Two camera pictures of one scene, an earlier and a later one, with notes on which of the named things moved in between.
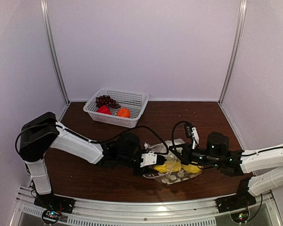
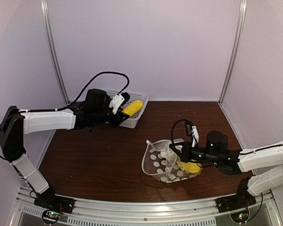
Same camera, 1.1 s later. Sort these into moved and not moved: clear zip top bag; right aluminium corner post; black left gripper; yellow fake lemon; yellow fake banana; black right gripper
Moved: yellow fake banana; black left gripper
Not moved: black right gripper; yellow fake lemon; right aluminium corner post; clear zip top bag
